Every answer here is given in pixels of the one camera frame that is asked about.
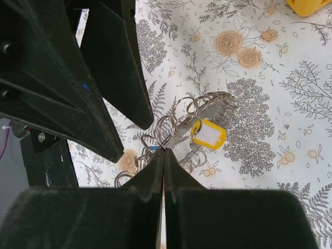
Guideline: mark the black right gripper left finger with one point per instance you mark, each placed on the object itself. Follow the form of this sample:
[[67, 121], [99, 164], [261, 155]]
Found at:
[[68, 217]]

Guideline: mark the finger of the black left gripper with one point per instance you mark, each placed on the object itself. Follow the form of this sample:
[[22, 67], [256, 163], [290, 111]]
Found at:
[[110, 49], [45, 82]]

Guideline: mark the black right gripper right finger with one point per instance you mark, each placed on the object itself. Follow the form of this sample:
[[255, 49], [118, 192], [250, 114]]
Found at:
[[197, 217]]

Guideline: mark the yellow key tag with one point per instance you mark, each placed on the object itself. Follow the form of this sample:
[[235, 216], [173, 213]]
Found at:
[[208, 134]]

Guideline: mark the large metal key ring disc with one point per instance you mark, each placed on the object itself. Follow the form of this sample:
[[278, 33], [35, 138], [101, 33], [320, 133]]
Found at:
[[174, 128]]

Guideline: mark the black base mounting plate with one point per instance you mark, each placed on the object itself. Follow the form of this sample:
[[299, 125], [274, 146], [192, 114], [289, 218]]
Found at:
[[47, 160]]

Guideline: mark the floral patterned table mat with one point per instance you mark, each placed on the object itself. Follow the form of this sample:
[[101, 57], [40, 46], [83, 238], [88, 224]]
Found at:
[[276, 64]]

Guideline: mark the yellow plastic shopping basket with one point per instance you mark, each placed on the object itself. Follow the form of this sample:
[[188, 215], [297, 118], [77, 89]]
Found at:
[[305, 8]]

